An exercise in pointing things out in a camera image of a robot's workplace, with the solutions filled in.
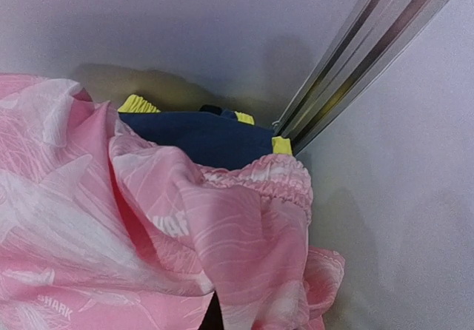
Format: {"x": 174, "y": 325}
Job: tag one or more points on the right aluminium frame post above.
{"x": 373, "y": 35}

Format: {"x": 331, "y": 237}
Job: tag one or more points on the navy blue tank top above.
{"x": 208, "y": 139}

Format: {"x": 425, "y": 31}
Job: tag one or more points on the folded yellow shirt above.
{"x": 137, "y": 104}

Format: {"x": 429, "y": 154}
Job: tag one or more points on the pink garment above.
{"x": 101, "y": 229}

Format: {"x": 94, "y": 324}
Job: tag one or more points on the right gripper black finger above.
{"x": 213, "y": 318}

